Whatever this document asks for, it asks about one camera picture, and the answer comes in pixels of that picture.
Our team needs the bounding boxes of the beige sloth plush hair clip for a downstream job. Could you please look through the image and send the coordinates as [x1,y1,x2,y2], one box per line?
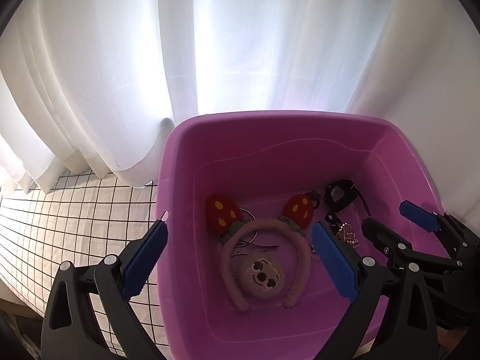
[239,254,284,301]

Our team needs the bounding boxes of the pearl hair claw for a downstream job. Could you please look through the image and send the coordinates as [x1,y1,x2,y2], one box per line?
[334,222,361,247]

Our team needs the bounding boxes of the large silver bangle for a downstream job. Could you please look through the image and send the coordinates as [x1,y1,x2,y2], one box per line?
[236,207,259,249]

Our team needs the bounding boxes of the white curtain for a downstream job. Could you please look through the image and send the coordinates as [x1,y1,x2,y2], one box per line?
[0,0,480,196]

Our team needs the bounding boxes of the pink strawberry plush headband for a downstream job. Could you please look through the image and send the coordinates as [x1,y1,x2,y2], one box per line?
[205,192,316,313]

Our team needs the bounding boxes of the white checkered tablecloth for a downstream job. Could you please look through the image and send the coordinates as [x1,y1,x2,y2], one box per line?
[0,169,169,349]

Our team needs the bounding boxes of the black wrist watch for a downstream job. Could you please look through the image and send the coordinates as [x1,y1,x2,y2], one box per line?
[324,179,372,214]

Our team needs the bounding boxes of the pink plastic tub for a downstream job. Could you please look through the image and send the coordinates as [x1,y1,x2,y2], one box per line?
[155,110,447,360]

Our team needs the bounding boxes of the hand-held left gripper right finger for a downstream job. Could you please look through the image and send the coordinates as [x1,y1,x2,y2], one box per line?
[311,221,439,360]

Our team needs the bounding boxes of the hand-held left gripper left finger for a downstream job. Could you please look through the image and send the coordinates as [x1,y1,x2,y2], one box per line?
[40,210,169,360]

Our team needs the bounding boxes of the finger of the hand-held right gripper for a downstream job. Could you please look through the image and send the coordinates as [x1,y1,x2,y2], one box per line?
[399,200,454,233]
[362,217,413,267]

